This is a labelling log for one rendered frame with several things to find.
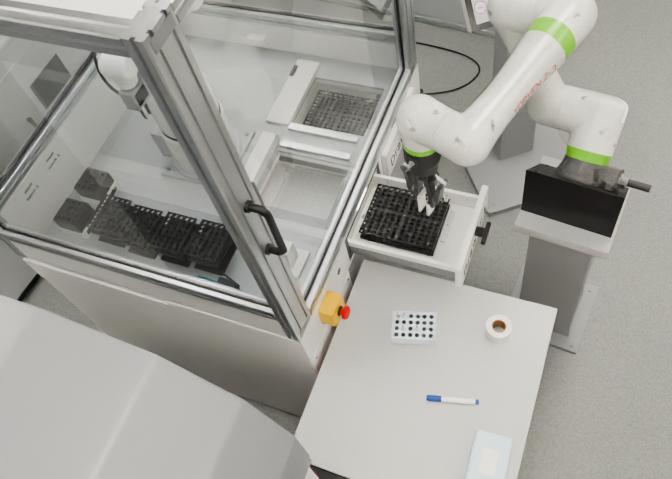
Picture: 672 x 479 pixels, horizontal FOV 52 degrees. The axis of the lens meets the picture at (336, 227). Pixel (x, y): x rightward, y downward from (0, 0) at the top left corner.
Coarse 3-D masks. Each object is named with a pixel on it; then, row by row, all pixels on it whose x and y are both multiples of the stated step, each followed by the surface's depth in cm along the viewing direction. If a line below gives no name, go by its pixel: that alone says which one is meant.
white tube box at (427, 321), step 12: (408, 312) 195; (420, 312) 194; (432, 312) 194; (396, 324) 194; (408, 324) 193; (420, 324) 193; (432, 324) 194; (396, 336) 195; (408, 336) 193; (420, 336) 191; (432, 336) 192
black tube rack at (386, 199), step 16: (384, 192) 208; (400, 192) 204; (368, 208) 203; (384, 208) 206; (400, 208) 201; (416, 208) 201; (448, 208) 202; (368, 224) 200; (384, 224) 199; (400, 224) 199; (416, 224) 198; (432, 224) 201; (368, 240) 204; (384, 240) 200; (400, 240) 200; (416, 240) 195
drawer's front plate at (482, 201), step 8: (480, 192) 197; (480, 200) 195; (480, 208) 194; (472, 216) 193; (480, 216) 197; (472, 224) 192; (472, 232) 190; (464, 240) 189; (472, 240) 192; (464, 248) 188; (472, 248) 196; (464, 256) 187; (456, 264) 186; (464, 264) 188; (456, 272) 186; (456, 280) 190
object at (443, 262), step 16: (384, 176) 209; (368, 192) 212; (448, 192) 203; (464, 192) 202; (464, 208) 205; (464, 224) 203; (352, 240) 199; (448, 240) 201; (368, 256) 202; (384, 256) 198; (400, 256) 195; (416, 256) 193; (432, 256) 199; (448, 256) 198; (432, 272) 195; (448, 272) 192
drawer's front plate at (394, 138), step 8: (408, 96) 220; (392, 128) 214; (392, 136) 212; (400, 136) 219; (392, 144) 212; (400, 144) 221; (384, 152) 210; (392, 152) 214; (384, 160) 211; (392, 160) 216; (384, 168) 214; (392, 168) 219
